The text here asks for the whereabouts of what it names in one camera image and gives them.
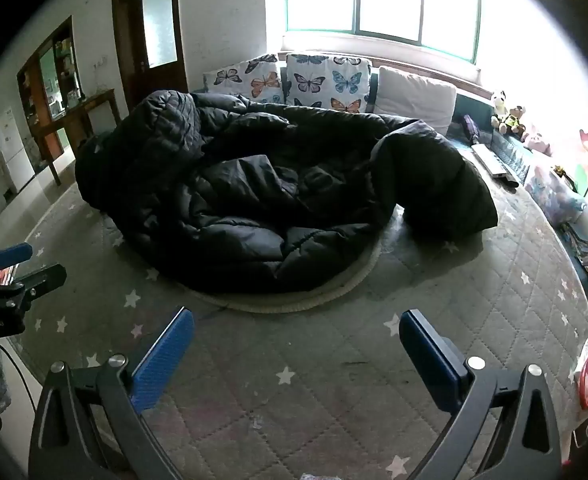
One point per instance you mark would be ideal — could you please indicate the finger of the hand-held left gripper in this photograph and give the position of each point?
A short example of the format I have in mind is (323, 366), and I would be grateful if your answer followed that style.
(39, 280)
(9, 255)

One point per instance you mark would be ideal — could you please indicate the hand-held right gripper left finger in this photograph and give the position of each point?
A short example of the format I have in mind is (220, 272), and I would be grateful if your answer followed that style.
(163, 357)

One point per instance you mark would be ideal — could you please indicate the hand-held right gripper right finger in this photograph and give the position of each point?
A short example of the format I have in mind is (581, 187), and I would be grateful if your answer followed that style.
(429, 357)

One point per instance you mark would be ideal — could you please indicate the black puffer jacket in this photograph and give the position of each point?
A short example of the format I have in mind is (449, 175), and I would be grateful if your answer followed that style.
(249, 200)

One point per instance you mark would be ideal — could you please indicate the white refrigerator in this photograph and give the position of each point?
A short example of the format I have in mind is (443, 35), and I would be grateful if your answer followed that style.
(14, 150)

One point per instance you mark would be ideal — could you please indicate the beige round mat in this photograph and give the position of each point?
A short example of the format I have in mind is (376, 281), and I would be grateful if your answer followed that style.
(284, 303)

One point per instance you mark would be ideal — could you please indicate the brown wooden table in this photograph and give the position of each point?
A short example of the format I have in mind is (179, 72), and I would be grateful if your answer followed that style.
(81, 108)

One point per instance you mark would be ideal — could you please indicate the wooden display cabinet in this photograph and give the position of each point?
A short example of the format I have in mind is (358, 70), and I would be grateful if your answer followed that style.
(30, 91)

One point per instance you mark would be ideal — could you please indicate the dark printed booklet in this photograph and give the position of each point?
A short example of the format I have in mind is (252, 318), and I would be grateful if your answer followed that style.
(579, 250)

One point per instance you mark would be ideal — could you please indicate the brown wooden door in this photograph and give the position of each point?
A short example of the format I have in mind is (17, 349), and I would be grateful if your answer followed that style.
(144, 85)

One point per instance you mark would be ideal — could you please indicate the purple folding umbrella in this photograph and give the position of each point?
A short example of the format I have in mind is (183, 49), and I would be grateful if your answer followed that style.
(470, 127)

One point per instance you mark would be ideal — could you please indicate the pink plush toy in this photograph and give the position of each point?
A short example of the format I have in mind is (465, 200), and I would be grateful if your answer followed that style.
(536, 141)

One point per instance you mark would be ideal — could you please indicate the brown bear plush toy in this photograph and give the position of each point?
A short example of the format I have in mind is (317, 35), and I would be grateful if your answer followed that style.
(512, 120)

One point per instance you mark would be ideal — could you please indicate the panda plush toy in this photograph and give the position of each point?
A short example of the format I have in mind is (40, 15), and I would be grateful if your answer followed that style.
(499, 105)

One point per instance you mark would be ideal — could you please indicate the white pillow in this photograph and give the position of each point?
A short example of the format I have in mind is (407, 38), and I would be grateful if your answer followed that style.
(413, 95)

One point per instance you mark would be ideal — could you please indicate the butterfly print pillow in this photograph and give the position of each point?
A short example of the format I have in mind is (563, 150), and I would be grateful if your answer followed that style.
(254, 80)
(324, 82)

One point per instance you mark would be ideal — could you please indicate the green framed window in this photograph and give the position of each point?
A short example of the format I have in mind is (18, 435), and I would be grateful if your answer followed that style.
(388, 0)

